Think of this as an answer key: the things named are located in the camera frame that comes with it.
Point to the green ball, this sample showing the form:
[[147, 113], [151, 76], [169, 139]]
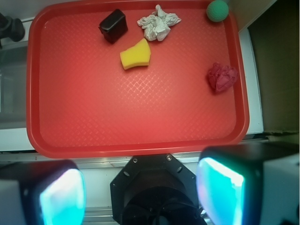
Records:
[[217, 11]]

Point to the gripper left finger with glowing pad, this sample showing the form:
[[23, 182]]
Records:
[[42, 193]]

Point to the black box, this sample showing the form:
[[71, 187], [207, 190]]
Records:
[[114, 26]]

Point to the black knob clamp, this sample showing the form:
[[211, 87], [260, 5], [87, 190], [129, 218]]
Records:
[[11, 28]]

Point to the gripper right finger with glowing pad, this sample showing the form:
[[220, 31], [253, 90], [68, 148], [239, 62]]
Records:
[[250, 184]]

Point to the grey plastic bin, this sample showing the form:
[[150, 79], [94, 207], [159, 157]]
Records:
[[13, 65]]

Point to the yellow sponge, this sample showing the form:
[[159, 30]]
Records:
[[136, 56]]

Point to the crumpled red paper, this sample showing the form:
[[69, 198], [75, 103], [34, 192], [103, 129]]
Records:
[[221, 77]]

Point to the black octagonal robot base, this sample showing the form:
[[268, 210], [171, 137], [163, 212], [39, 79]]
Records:
[[155, 190]]

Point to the crumpled white paper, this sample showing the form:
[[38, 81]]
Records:
[[157, 25]]

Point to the red plastic tray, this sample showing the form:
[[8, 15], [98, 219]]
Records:
[[81, 103]]

